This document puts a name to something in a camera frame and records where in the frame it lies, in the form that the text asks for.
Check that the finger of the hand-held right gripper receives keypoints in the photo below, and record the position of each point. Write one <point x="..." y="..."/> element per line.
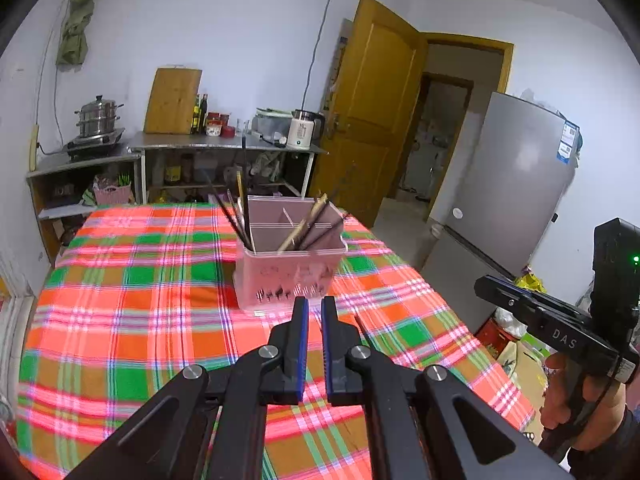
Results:
<point x="515" y="296"/>

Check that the white electric kettle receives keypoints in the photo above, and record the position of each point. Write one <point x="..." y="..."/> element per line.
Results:
<point x="302" y="130"/>

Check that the low wooden shelf unit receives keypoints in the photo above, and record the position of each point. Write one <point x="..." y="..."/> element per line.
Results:
<point x="60" y="180"/>

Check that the person's right forearm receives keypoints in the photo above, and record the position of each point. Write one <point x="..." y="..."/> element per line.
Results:
<point x="620" y="452"/>

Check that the red lidded jar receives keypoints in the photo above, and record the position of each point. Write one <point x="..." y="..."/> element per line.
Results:
<point x="214" y="124"/>

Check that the yellow wooden door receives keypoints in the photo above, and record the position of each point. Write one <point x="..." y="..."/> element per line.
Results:
<point x="372" y="110"/>

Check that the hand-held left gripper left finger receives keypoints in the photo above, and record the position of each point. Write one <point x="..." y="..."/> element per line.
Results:
<point x="303" y="345"/>

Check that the yellow door frame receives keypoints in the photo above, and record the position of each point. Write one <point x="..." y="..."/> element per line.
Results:
<point x="500" y="90"/>

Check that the black cooktop stove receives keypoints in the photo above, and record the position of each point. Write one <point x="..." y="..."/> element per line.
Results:
<point x="97" y="144"/>

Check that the plaid tablecloth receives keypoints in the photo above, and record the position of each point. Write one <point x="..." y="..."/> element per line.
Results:
<point x="150" y="310"/>

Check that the small pink basket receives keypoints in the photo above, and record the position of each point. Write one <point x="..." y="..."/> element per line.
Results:
<point x="113" y="195"/>

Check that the green hanging cloth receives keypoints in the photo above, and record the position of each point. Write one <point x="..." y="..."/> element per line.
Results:
<point x="75" y="25"/>

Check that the person's right hand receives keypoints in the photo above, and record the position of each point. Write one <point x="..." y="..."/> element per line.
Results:
<point x="605" y="400"/>

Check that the yellow plastic bag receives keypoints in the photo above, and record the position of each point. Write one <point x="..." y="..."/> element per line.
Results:
<point x="530" y="282"/>

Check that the silver refrigerator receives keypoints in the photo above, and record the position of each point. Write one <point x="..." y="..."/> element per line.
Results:
<point x="505" y="200"/>

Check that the wooden chopstick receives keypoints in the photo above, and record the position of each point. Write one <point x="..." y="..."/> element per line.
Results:
<point x="305" y="222"/>
<point x="241" y="200"/>

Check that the wooden cutting board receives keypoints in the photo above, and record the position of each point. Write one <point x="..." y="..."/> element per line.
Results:
<point x="172" y="102"/>

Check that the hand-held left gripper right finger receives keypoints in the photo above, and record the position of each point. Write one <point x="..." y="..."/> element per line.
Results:
<point x="326" y="345"/>

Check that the white storage box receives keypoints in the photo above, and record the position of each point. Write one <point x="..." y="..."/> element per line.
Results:
<point x="270" y="125"/>

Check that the cardboard box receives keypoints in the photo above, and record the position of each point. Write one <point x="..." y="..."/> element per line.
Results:
<point x="525" y="375"/>

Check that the dark oil bottles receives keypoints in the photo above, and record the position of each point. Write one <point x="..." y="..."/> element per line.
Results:
<point x="200" y="115"/>

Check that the steel kitchen table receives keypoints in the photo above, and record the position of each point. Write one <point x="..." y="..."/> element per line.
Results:
<point x="210" y="141"/>

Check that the steel steamer pot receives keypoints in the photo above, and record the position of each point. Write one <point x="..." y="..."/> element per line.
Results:
<point x="98" y="117"/>

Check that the pink plastic utensil basket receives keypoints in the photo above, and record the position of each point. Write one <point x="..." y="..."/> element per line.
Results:
<point x="290" y="280"/>

